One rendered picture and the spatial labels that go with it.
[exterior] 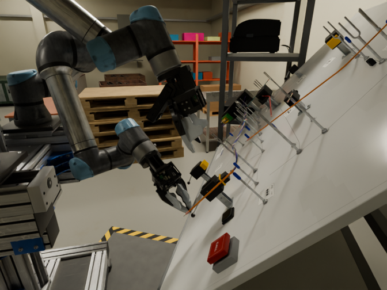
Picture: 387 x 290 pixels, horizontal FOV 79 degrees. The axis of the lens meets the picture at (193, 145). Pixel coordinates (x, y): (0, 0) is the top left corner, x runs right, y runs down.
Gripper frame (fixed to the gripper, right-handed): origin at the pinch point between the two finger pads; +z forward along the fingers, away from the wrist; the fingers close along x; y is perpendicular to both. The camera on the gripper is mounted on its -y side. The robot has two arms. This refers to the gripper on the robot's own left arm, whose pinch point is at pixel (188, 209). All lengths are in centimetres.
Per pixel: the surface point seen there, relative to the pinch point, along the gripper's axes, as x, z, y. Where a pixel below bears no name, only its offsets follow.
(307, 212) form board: 7.7, 15.0, 36.8
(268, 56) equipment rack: 100, -42, -23
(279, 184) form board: 14.8, 10.0, 24.6
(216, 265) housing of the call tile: -6.9, 13.4, 22.6
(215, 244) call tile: -4.4, 10.6, 21.7
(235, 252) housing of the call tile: -2.9, 13.7, 24.7
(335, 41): 67, -11, 25
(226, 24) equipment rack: 87, -70, -16
